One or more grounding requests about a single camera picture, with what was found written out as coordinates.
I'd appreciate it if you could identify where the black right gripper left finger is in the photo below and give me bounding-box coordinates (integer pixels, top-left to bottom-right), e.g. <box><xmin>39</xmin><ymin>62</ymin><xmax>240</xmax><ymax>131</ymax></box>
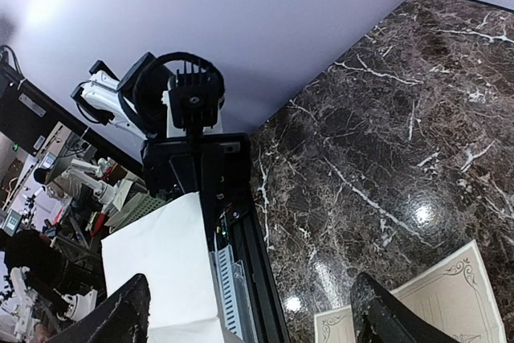
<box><xmin>49</xmin><ymin>273</ymin><xmax>151</xmax><ymax>343</ymax></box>

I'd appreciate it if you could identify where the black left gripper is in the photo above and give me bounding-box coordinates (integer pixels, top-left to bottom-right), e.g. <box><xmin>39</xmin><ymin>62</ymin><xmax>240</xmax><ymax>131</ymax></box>
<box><xmin>140</xmin><ymin>51</ymin><xmax>251</xmax><ymax>195</ymax></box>

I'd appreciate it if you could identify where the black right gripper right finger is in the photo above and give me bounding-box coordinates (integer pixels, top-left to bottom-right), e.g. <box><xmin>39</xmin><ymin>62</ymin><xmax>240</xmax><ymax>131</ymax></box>
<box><xmin>350</xmin><ymin>272</ymin><xmax>455</xmax><ymax>343</ymax></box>

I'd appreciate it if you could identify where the beige ornate letter paper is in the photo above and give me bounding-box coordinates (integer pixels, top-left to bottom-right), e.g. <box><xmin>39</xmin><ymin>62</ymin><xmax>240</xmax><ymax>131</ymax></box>
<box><xmin>102</xmin><ymin>193</ymin><xmax>239</xmax><ymax>342</ymax></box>
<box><xmin>314</xmin><ymin>241</ymin><xmax>507</xmax><ymax>342</ymax></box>

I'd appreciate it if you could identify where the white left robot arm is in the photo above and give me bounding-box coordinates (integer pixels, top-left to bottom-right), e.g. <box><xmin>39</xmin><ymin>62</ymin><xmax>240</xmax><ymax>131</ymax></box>
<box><xmin>71</xmin><ymin>51</ymin><xmax>251</xmax><ymax>201</ymax></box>

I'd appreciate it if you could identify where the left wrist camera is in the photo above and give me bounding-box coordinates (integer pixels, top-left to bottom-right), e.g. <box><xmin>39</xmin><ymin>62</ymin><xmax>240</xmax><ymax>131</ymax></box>
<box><xmin>162</xmin><ymin>52</ymin><xmax>225</xmax><ymax>138</ymax></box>

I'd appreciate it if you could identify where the white slotted cable duct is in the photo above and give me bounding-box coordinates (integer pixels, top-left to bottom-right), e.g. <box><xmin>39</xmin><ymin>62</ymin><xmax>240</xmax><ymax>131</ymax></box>
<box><xmin>210</xmin><ymin>245</ymin><xmax>243</xmax><ymax>342</ymax></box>

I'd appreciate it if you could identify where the black front rail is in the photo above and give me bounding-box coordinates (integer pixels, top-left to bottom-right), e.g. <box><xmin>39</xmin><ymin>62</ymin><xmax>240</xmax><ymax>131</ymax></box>
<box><xmin>200</xmin><ymin>187</ymin><xmax>290</xmax><ymax>342</ymax></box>

